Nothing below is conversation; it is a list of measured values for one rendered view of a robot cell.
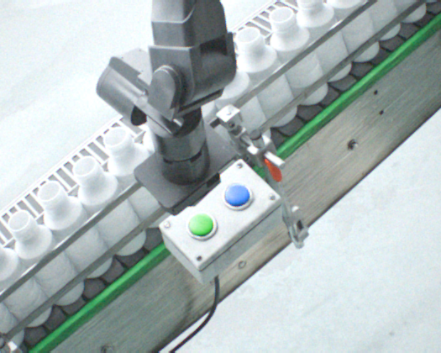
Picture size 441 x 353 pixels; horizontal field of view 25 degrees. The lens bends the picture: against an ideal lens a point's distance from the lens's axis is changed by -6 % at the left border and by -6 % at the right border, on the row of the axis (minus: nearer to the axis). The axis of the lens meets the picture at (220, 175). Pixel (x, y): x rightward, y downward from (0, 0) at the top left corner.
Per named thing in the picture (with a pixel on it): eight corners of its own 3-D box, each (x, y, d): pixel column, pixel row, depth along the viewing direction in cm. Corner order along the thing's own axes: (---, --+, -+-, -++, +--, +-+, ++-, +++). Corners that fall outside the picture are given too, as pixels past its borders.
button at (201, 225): (203, 212, 133) (202, 207, 131) (218, 228, 131) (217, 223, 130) (185, 227, 132) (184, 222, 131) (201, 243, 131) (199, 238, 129)
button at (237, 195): (238, 182, 134) (238, 177, 133) (254, 198, 133) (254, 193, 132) (221, 197, 133) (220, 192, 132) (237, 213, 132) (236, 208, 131)
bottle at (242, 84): (268, 155, 152) (234, 73, 140) (229, 157, 154) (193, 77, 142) (275, 124, 155) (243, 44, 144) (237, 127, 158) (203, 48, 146)
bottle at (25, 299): (33, 336, 142) (-19, 269, 130) (12, 316, 146) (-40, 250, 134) (60, 309, 144) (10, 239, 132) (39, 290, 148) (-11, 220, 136)
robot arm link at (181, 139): (172, 144, 104) (212, 106, 106) (126, 105, 107) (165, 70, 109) (180, 176, 111) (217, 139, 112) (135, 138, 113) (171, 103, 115)
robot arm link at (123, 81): (180, 80, 100) (237, 55, 106) (102, 21, 104) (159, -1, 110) (151, 171, 107) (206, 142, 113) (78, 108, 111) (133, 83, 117)
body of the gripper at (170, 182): (133, 178, 118) (123, 146, 111) (202, 123, 121) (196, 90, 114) (170, 217, 115) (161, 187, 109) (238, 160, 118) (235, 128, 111)
